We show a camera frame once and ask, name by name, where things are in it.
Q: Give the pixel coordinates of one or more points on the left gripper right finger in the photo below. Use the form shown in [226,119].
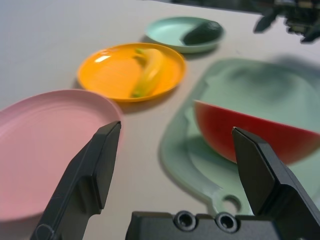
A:
[270,180]

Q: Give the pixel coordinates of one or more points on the toy watermelon slice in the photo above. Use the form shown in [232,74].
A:
[220,130]

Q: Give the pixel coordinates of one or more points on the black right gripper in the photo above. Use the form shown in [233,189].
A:
[300,15]

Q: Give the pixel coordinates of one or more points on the pink plastic plate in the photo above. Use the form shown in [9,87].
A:
[50,140]

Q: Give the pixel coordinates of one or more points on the green silicone cutting board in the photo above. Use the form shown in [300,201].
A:
[250,85]

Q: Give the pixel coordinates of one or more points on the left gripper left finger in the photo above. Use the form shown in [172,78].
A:
[85,175]

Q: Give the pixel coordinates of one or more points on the toy yellow banana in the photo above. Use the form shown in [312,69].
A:
[150,72]

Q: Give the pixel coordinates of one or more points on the toy dark green avocado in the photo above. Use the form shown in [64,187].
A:
[202,32]

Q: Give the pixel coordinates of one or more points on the mint green plastic plate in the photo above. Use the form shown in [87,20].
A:
[165,32]

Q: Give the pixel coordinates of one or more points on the yellow plastic plate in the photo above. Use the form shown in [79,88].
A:
[107,72]

